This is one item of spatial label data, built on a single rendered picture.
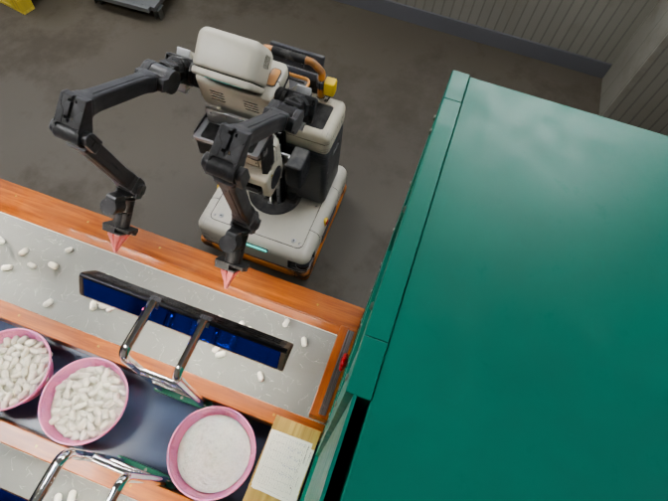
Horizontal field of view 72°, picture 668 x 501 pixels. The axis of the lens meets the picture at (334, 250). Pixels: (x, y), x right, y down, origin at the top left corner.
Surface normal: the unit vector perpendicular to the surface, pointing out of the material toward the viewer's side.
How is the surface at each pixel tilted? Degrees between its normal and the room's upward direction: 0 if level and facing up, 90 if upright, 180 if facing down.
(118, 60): 0
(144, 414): 0
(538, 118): 0
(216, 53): 43
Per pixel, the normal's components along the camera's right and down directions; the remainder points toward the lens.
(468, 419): 0.07, -0.47
